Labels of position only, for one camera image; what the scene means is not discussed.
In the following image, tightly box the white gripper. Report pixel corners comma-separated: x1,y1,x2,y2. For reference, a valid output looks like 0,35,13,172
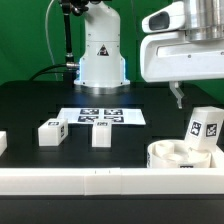
140,31,224,109

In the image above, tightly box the white round stool seat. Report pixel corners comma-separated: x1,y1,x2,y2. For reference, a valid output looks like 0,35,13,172
147,140,211,169

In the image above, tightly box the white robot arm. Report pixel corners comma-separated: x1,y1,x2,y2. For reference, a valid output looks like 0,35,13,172
75,0,224,105

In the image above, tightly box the paper sheet with markers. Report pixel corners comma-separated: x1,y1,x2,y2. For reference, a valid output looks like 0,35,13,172
57,108,146,125

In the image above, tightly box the white U-shaped fence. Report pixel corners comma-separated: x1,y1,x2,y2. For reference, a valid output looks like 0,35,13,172
0,130,224,196

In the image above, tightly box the black cable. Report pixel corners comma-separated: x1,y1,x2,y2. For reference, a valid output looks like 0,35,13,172
28,63,76,82

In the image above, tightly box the white cable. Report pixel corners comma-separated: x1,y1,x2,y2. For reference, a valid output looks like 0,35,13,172
44,0,59,81

